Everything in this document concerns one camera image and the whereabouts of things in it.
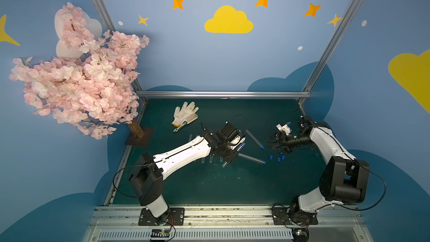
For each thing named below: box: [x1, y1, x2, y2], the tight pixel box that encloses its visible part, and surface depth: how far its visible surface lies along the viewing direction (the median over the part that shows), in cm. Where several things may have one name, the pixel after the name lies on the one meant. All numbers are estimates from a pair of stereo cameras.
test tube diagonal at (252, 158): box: [237, 152, 267, 165], surface depth 95 cm
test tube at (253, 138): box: [245, 129, 264, 148], surface depth 103 cm
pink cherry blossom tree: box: [8, 2, 151, 139], surface depth 60 cm
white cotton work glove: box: [171, 101, 200, 128], surface depth 114 cm
